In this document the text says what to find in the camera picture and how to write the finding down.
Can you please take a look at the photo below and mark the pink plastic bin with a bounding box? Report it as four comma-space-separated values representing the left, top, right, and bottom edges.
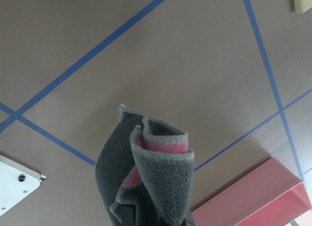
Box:
192, 158, 312, 226

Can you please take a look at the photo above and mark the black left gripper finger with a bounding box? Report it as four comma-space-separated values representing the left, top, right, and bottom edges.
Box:
120, 205, 136, 226

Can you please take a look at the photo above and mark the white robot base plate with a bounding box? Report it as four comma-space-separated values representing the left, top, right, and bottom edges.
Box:
0, 156, 46, 215

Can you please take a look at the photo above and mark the grey and pink cloth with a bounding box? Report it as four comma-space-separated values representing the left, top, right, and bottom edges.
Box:
95, 105, 195, 226

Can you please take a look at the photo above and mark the bamboo cutting board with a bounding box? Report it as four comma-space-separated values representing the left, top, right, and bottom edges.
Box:
294, 0, 312, 14

